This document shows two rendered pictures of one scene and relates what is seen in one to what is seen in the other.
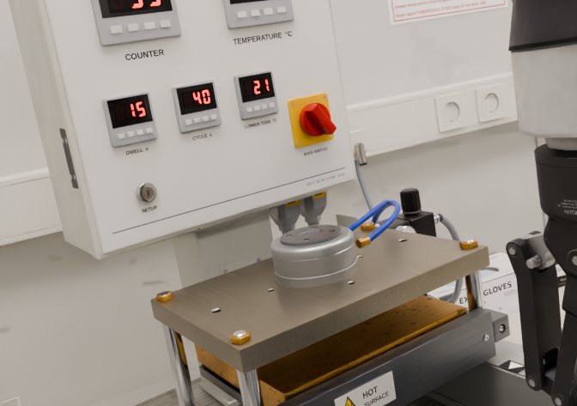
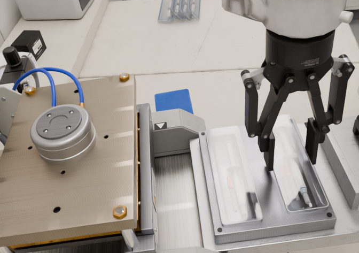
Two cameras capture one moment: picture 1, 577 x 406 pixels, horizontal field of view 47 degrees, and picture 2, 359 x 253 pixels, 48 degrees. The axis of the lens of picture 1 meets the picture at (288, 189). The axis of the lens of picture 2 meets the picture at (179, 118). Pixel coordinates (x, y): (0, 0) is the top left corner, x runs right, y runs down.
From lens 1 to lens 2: 0.39 m
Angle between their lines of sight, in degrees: 59
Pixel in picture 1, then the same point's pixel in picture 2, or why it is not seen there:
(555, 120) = (314, 29)
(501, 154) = not seen: outside the picture
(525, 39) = not seen: outside the picture
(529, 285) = (256, 97)
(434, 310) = not seen: hidden behind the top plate
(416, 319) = not seen: hidden behind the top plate
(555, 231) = (273, 70)
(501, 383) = (156, 136)
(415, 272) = (129, 109)
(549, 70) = (317, 7)
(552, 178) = (299, 53)
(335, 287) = (103, 145)
